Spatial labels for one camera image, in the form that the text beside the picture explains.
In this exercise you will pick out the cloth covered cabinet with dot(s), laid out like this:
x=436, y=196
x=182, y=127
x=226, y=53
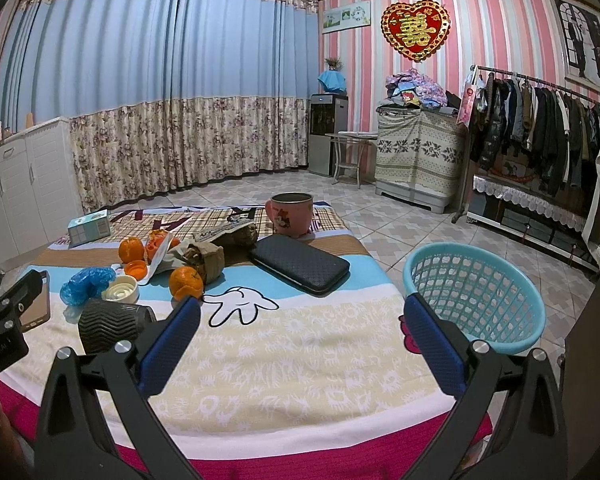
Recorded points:
x=419, y=156

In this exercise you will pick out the small stool table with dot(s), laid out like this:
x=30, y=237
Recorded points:
x=350, y=149

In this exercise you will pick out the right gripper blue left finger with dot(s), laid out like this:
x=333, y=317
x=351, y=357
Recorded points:
x=162, y=344

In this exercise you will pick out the cream plastic lid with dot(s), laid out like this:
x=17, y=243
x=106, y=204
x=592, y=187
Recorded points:
x=123, y=288

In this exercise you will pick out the black textured flat case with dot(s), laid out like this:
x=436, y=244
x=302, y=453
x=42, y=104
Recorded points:
x=304, y=266

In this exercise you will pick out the light blue plastic basket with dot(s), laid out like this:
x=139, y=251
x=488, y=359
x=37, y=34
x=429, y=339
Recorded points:
x=485, y=296

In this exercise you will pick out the pile of clothes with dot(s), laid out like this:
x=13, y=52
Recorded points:
x=412, y=88

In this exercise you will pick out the wall calendar poster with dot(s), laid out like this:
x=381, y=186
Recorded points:
x=353, y=15

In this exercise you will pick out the blue floral curtain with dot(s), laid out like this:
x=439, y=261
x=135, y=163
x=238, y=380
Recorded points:
x=164, y=94

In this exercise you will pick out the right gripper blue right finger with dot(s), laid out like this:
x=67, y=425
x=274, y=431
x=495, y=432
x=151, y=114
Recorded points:
x=439, y=342

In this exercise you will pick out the framed wall picture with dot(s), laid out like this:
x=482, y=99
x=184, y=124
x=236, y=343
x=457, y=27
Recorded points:
x=579, y=30

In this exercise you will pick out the blue plastic bag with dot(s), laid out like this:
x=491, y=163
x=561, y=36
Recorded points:
x=88, y=283

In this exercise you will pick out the brown paper bag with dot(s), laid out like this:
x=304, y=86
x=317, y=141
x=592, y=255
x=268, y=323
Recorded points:
x=206, y=258

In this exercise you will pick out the teal tissue box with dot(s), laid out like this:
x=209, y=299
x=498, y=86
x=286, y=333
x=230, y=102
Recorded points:
x=89, y=228

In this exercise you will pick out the white cabinet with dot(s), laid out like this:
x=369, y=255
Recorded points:
x=38, y=192

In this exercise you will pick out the water dispenser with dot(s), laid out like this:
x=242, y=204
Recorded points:
x=328, y=116

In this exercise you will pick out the smartphone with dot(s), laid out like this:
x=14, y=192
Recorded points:
x=39, y=311

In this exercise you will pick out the pink metal-lined cup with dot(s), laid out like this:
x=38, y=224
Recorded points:
x=290, y=213

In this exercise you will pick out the black ribbed paper cup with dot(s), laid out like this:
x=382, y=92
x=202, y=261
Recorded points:
x=103, y=323

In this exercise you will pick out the orange snack wrapper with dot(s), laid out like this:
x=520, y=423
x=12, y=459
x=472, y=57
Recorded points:
x=155, y=240

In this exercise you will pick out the orange tangerine back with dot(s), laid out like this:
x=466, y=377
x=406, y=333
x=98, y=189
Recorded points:
x=131, y=249

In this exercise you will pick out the red gold heart decoration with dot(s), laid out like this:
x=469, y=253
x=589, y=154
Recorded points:
x=416, y=30

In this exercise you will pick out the clothes rack with garments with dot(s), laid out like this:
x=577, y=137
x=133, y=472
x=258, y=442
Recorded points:
x=530, y=143

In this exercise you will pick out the cartoon patterned table cloth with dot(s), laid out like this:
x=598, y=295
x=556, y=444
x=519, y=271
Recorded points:
x=276, y=383

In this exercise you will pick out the low bench with lace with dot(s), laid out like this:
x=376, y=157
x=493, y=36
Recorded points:
x=531, y=219

